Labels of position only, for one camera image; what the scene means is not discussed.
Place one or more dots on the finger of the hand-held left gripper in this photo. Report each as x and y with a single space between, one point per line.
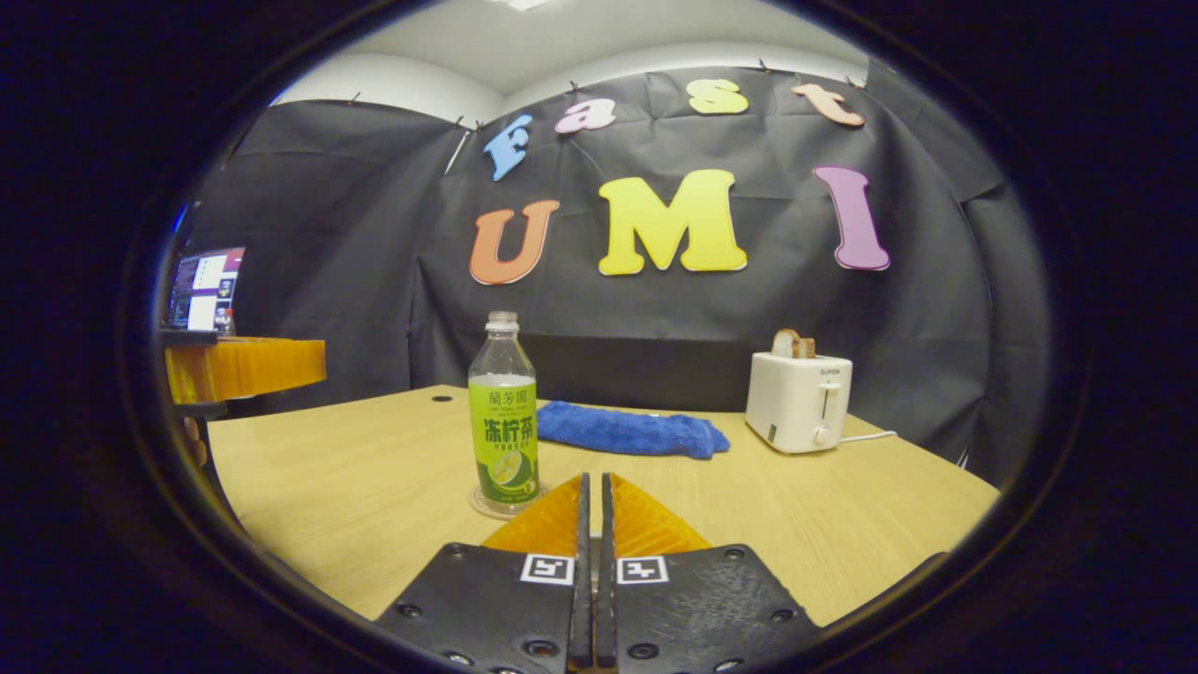
248 368

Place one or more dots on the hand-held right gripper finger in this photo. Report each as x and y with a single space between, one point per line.
606 608
583 608

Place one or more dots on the round wooden coaster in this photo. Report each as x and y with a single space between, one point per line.
482 507

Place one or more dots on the green label water bottle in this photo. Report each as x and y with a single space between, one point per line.
504 440

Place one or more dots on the small clear bottle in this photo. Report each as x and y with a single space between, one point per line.
225 322

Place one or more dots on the computer monitor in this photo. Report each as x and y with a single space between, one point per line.
206 288

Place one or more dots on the black backdrop cloth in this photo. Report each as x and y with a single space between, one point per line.
374 281

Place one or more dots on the blue towel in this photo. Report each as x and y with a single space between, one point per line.
627 429

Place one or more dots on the white toaster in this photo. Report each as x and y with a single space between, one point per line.
796 402

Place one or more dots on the bread slice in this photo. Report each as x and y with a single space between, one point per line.
791 344

